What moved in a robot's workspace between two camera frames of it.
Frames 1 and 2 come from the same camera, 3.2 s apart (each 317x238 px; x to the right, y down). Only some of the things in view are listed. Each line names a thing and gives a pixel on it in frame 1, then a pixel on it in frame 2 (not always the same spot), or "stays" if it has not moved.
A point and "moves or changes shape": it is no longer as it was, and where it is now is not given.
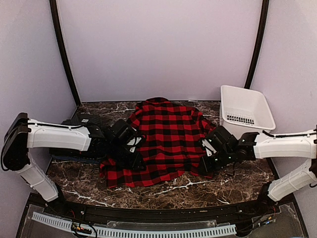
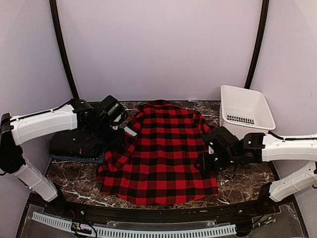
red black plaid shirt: x=173 y=146 moves or changes shape
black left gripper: x=134 y=162 -> x=118 y=143
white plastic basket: x=244 y=110 stays
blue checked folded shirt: x=88 y=159 stays
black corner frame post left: x=62 y=48 stays
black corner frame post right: x=251 y=74 stays
